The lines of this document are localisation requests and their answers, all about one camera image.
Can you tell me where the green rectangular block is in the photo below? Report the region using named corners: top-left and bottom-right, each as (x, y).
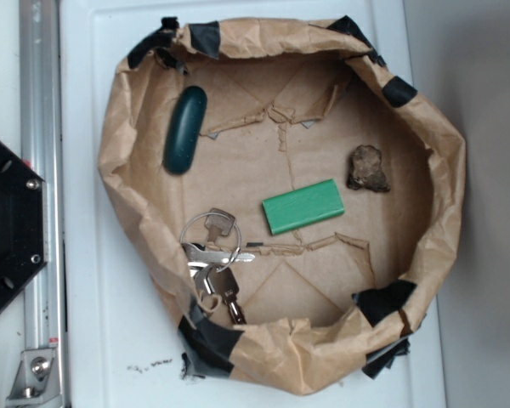
top-left (262, 179), bottom-right (345, 235)

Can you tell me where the brown paper bag tray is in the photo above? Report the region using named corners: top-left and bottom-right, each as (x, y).
top-left (99, 17), bottom-right (466, 395)

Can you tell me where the brass key upper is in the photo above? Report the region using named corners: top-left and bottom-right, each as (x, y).
top-left (204, 208), bottom-right (236, 243)

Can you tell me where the silver long key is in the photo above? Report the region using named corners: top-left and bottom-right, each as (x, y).
top-left (182, 242), bottom-right (256, 267)

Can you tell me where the dark green oblong case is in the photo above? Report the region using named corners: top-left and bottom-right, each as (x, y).
top-left (162, 86), bottom-right (207, 175)

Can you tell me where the brown rough rock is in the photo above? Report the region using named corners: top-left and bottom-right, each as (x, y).
top-left (346, 145), bottom-right (390, 192)

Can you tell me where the white plastic tray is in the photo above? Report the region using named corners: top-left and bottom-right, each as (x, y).
top-left (59, 1), bottom-right (446, 407)

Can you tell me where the silver key ring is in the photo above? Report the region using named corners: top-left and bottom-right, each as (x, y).
top-left (179, 211), bottom-right (242, 273)

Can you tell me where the aluminium extrusion rail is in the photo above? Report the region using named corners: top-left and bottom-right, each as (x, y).
top-left (18, 0), bottom-right (65, 354)

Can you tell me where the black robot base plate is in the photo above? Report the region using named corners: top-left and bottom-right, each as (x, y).
top-left (0, 141), bottom-right (47, 314)

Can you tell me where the metal corner bracket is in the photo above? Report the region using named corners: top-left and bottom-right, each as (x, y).
top-left (6, 348), bottom-right (64, 407)

